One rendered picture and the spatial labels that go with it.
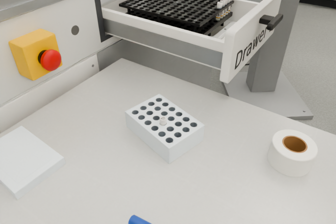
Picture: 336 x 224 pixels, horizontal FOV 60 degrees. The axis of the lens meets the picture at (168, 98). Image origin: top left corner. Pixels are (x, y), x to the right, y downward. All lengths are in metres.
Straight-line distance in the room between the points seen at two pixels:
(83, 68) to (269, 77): 1.39
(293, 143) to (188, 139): 0.18
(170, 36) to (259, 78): 1.32
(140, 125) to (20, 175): 0.20
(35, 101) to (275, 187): 0.49
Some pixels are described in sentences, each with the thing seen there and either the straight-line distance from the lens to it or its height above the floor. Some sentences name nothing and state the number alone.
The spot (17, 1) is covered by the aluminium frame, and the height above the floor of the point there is 0.97.
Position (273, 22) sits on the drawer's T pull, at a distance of 0.63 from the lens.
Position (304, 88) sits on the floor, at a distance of 2.19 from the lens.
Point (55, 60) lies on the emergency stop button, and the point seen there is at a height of 0.88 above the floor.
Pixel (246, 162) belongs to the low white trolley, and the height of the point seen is 0.76.
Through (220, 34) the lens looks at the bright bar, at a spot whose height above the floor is 0.85.
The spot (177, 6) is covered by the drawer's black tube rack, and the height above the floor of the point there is 0.90.
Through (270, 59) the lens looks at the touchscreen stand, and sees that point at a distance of 1.85.
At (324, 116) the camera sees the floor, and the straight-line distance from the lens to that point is 1.98.
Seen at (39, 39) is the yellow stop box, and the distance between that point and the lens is 0.58.
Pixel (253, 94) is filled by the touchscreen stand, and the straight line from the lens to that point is 1.93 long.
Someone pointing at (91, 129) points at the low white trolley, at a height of 0.76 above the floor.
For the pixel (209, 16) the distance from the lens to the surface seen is 0.67.
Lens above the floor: 1.14
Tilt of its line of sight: 37 degrees down
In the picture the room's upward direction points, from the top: straight up
